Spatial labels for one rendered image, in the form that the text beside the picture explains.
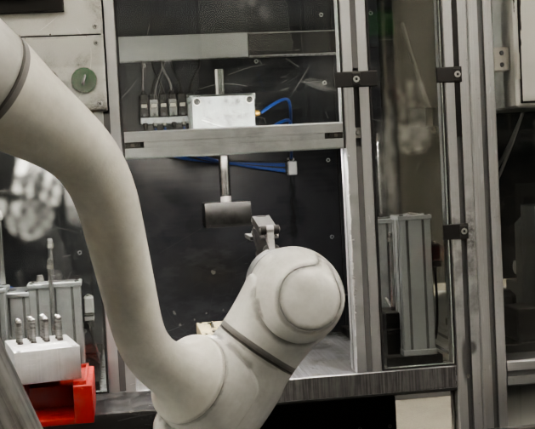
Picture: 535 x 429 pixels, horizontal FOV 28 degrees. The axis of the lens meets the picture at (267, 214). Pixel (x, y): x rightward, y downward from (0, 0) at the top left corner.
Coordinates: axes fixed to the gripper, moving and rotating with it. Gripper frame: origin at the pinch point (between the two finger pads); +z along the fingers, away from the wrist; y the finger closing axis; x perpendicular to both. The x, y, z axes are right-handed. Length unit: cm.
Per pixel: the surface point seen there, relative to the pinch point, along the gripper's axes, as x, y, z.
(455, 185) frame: -37.2, 9.5, 21.5
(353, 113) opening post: -20.0, 22.4, 21.5
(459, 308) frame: -37.0, -11.7, 21.5
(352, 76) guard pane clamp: -20.1, 28.6, 21.1
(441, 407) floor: -133, -112, 355
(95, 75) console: 22.1, 30.3, 20.4
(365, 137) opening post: -21.9, 18.3, 21.5
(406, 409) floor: -115, -112, 356
